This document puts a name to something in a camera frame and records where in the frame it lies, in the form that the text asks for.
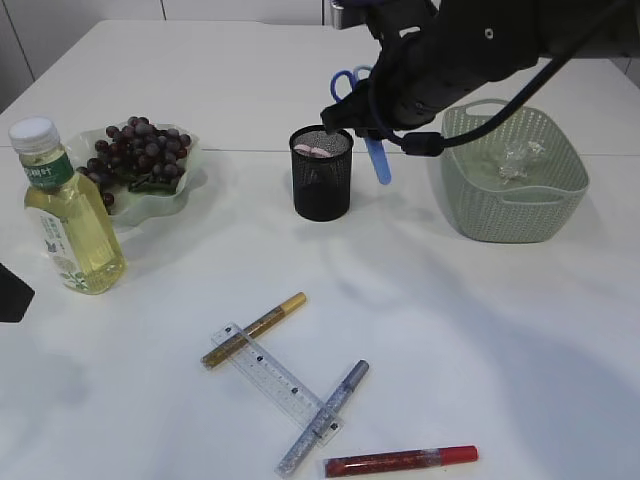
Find purple artificial grape bunch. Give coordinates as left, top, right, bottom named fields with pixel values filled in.
left=76, top=116, right=197, bottom=216

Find red glitter marker pen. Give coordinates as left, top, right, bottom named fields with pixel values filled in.
left=324, top=445, right=479, bottom=478

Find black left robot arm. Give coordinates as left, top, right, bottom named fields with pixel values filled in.
left=0, top=265, right=35, bottom=323

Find silver glitter marker pen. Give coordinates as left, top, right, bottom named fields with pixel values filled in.
left=276, top=360, right=369, bottom=479

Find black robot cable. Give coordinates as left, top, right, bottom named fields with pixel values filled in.
left=367, top=0, right=626, bottom=157

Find yellow tea drink bottle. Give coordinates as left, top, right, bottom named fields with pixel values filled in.
left=8, top=116, right=127, bottom=295

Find clear plastic sheet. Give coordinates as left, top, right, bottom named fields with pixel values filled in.
left=488, top=140, right=547, bottom=185

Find black blue right robot arm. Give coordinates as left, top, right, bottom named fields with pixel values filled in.
left=321, top=1, right=613, bottom=131

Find light green woven plastic basket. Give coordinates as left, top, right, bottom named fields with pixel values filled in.
left=440, top=107, right=590, bottom=244

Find blue scissors with sheath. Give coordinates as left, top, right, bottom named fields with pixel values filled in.
left=330, top=64, right=392, bottom=186

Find pink scissors with purple sheath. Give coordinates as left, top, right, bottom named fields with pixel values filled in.
left=294, top=144, right=332, bottom=159

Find green wavy glass plate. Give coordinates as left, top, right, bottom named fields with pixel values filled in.
left=65, top=116, right=203, bottom=229

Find clear plastic ruler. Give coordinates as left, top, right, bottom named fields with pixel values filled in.
left=211, top=323, right=344, bottom=445

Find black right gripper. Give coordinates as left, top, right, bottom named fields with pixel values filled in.
left=320, top=1, right=539, bottom=132

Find black mesh pen holder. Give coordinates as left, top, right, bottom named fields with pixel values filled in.
left=289, top=125, right=354, bottom=222

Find gold glitter marker pen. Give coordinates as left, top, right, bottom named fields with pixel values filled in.
left=201, top=292, right=307, bottom=369

